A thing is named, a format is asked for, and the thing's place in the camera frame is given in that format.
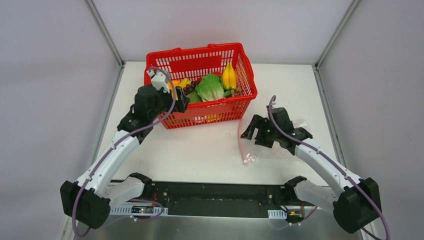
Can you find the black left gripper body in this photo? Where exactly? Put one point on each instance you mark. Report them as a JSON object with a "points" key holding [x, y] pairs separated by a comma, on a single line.
{"points": [[180, 103]]}

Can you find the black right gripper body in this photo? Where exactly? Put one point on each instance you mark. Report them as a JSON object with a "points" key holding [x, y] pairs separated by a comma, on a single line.
{"points": [[257, 131]]}

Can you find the clear zip top bag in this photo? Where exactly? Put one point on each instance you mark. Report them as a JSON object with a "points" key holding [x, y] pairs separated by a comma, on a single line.
{"points": [[252, 153]]}

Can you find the green lettuce head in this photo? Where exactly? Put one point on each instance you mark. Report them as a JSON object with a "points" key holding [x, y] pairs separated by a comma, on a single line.
{"points": [[210, 88]]}

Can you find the red plastic shopping basket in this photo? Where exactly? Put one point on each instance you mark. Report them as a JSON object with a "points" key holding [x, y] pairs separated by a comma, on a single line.
{"points": [[194, 63]]}

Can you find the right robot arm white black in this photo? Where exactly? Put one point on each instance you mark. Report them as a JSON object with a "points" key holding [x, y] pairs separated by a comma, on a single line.
{"points": [[353, 201]]}

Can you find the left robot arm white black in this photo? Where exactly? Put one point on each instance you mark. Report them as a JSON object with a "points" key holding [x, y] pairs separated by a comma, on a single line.
{"points": [[89, 199]]}

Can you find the green leafy vegetable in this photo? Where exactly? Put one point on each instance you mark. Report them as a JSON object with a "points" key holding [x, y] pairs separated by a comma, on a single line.
{"points": [[194, 97]]}

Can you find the dark purple grape bunch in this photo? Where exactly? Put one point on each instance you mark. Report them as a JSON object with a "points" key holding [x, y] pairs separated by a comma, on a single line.
{"points": [[189, 87]]}

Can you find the yellow starfruit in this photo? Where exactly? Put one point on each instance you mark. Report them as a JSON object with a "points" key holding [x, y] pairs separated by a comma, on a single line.
{"points": [[177, 83]]}

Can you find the small brown grape bunch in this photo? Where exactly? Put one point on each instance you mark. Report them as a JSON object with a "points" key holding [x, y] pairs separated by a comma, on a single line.
{"points": [[236, 92]]}

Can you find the yellow banana bunch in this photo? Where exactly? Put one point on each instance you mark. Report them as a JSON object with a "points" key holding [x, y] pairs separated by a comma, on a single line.
{"points": [[228, 77]]}

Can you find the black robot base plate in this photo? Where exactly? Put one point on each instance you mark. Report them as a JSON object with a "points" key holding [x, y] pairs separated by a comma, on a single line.
{"points": [[216, 200]]}

